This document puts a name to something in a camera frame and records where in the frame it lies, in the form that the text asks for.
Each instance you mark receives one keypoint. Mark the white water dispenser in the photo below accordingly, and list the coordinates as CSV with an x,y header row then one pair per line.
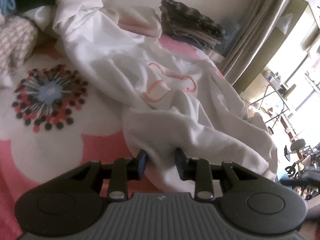
x,y
216,57

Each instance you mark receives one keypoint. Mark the pink floral blanket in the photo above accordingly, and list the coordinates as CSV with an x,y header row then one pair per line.
x,y
62,145

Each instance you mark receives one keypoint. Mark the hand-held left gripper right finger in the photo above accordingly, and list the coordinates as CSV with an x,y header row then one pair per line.
x,y
178,163

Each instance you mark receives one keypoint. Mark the grey swivel chair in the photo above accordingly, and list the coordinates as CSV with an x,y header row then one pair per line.
x,y
297,145

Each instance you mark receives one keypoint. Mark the white shirt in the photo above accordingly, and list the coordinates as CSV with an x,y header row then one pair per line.
x,y
45,16

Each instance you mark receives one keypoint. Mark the beige patterned knit sweater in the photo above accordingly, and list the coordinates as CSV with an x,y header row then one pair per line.
x,y
15,40

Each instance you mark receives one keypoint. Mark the white bear-print sweatshirt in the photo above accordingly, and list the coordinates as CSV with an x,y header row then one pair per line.
x,y
155,120

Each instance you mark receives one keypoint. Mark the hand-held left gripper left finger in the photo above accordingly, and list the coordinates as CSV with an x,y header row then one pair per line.
x,y
142,163

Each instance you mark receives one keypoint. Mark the pale pink folded garment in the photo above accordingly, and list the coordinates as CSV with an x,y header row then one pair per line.
x,y
140,20

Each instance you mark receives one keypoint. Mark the beige folded garment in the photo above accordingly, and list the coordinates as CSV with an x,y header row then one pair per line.
x,y
197,38

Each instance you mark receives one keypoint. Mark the dark plaid folded garment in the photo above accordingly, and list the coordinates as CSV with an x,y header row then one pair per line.
x,y
187,15

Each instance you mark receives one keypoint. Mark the metal folding table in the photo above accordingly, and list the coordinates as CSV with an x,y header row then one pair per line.
x,y
275,97

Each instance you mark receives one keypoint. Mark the blue water bottle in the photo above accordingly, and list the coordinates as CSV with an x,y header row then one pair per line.
x,y
231,35

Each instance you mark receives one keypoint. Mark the beige curtain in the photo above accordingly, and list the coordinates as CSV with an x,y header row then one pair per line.
x,y
257,25

